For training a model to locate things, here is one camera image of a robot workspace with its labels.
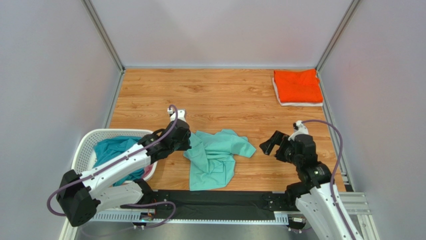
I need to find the light teal t-shirt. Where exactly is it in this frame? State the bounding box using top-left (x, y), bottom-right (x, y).
top-left (183, 129), bottom-right (256, 191)

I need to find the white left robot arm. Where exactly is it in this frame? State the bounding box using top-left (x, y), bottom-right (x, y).
top-left (51, 119), bottom-right (191, 227)

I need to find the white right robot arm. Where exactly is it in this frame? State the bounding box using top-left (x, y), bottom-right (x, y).
top-left (259, 131), bottom-right (363, 240)

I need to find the folded white t-shirt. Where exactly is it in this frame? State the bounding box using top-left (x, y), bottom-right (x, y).
top-left (271, 77), bottom-right (324, 107)

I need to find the pink t-shirt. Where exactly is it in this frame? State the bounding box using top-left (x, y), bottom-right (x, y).
top-left (142, 163), bottom-right (156, 179)

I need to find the folded orange t-shirt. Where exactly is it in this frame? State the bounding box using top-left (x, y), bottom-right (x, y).
top-left (273, 69), bottom-right (324, 103)

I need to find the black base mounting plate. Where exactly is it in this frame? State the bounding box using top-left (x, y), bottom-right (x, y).
top-left (120, 189), bottom-right (302, 221)

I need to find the dark teal t-shirt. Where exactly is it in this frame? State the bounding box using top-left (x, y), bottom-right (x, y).
top-left (93, 135), bottom-right (146, 187)

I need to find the white perforated laundry basket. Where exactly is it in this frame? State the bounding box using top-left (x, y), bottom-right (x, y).
top-left (71, 128), bottom-right (152, 173)

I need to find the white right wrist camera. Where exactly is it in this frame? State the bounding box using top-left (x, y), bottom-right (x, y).
top-left (288, 120), bottom-right (309, 141)

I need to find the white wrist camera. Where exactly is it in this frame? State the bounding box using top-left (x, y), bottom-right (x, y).
top-left (288, 120), bottom-right (309, 141)
top-left (167, 108), bottom-right (187, 122)

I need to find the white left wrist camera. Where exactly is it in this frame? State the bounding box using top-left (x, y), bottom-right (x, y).
top-left (167, 108), bottom-right (187, 122)

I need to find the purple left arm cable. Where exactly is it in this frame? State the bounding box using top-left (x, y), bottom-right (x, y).
top-left (46, 104), bottom-right (179, 231)

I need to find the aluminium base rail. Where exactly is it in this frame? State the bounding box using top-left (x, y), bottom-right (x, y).
top-left (58, 191), bottom-right (380, 240)

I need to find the aluminium frame post right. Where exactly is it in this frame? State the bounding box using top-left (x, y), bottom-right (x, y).
top-left (315, 0), bottom-right (362, 72)

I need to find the aluminium frame post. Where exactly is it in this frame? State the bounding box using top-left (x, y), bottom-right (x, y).
top-left (81, 0), bottom-right (126, 73)
top-left (315, 0), bottom-right (362, 72)

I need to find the aluminium frame post left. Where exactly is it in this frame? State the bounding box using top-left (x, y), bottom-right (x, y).
top-left (81, 0), bottom-right (126, 73)

